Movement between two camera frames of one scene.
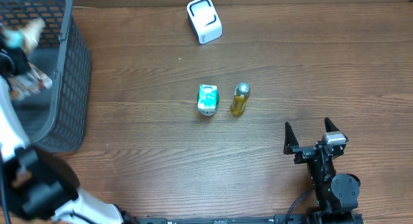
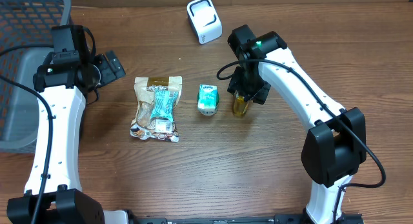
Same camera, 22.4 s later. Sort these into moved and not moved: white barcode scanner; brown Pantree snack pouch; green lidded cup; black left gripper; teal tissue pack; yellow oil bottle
Moved: black left gripper; brown Pantree snack pouch
Not moved: yellow oil bottle; green lidded cup; white barcode scanner; teal tissue pack
